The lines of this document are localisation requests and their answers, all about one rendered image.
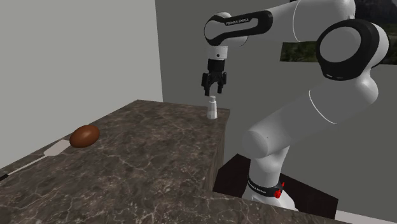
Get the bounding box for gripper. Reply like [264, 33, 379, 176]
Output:
[201, 58, 228, 97]

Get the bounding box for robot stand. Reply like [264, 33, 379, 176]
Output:
[212, 153, 340, 220]

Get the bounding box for small white bottle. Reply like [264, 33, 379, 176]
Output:
[206, 95, 218, 120]

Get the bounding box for landscape wall picture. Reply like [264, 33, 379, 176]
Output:
[279, 0, 397, 66]

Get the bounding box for brown egg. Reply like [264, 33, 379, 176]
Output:
[69, 124, 101, 149]

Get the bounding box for white spatula with metal handle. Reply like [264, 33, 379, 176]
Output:
[0, 139, 71, 182]

